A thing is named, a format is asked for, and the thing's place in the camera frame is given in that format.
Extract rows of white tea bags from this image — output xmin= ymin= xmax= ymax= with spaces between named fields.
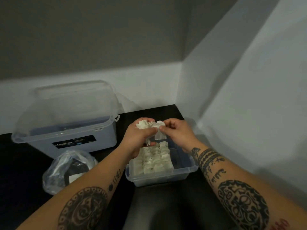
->
xmin=129 ymin=141 xmax=175 ymax=176

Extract person's left hand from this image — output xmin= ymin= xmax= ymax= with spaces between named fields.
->
xmin=119 ymin=117 xmax=159 ymax=159

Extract person's right hand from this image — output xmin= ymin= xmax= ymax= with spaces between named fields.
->
xmin=159 ymin=118 xmax=202 ymax=154

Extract person's left forearm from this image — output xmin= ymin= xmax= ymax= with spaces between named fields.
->
xmin=17 ymin=146 xmax=135 ymax=230

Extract small clear plastic bin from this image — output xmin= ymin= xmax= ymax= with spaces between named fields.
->
xmin=125 ymin=139 xmax=199 ymax=187

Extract person's right forearm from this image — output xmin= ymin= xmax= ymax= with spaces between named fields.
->
xmin=191 ymin=142 xmax=307 ymax=230

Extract large clear storage box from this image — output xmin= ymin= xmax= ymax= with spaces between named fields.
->
xmin=11 ymin=115 xmax=120 ymax=159

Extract clear storage box lid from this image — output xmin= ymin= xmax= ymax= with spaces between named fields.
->
xmin=14 ymin=80 xmax=120 ymax=139

